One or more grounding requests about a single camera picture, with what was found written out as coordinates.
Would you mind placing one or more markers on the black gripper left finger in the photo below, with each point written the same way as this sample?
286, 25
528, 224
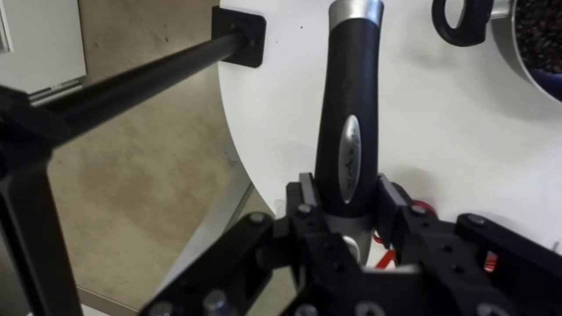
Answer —
256, 264

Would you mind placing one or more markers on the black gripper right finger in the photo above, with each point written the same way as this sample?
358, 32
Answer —
456, 264

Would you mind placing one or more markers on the black ladle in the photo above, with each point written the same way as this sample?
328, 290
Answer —
351, 88

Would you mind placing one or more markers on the black cooking pot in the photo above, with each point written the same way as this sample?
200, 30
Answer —
526, 41

